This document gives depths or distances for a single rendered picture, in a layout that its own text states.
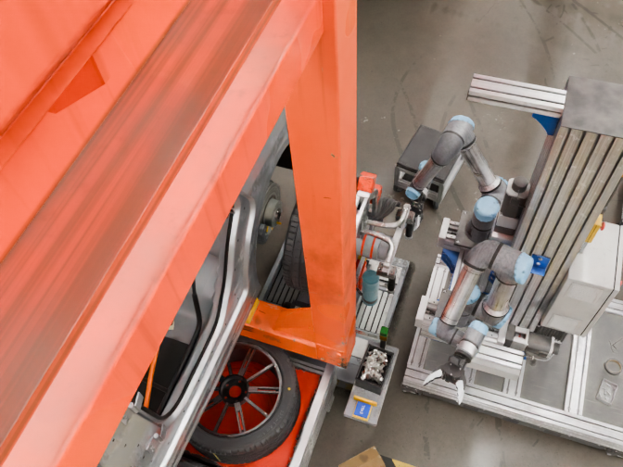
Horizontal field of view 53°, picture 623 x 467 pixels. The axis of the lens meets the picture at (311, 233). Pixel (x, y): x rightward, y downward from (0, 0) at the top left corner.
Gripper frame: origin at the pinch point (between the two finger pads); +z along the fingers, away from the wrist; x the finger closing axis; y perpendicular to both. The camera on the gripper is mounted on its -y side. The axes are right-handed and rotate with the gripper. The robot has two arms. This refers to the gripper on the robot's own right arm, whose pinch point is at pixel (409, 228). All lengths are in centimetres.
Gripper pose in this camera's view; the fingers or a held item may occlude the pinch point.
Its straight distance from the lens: 331.4
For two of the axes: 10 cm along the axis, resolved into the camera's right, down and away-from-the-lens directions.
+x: 9.4, 2.5, -2.3
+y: -0.6, -5.5, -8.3
